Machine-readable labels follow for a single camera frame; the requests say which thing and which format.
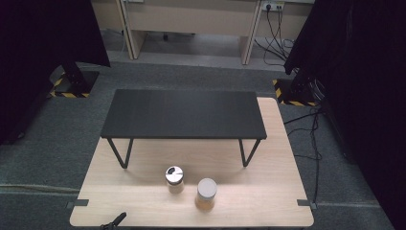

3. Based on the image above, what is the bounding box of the grey table bracket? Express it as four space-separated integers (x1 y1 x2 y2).
296 198 318 210
66 198 90 209

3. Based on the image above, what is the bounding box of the black curtain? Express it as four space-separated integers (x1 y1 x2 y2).
0 0 111 146
283 0 406 230

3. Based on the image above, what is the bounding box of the black floor cable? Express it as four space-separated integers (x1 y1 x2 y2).
282 106 325 205

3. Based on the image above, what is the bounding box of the beige floor cable cover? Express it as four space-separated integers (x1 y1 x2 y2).
0 182 81 195

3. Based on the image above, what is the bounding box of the black metal-legged shelf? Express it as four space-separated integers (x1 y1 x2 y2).
100 88 268 170

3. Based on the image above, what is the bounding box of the black stand base hazard tape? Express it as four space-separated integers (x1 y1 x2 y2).
272 75 321 107
47 61 101 99

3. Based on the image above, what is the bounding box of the white-lidded glass spice jar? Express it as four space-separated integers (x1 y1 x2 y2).
194 177 218 212

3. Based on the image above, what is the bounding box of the black cables bundle under desk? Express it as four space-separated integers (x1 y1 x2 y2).
254 4 296 67

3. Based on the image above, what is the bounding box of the beige wooden desk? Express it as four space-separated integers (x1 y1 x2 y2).
90 0 315 66

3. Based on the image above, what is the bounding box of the metal-lidded glass spice jar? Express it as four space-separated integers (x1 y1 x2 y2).
165 165 186 195

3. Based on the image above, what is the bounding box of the white wall power socket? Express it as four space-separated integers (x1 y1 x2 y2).
261 1 285 12

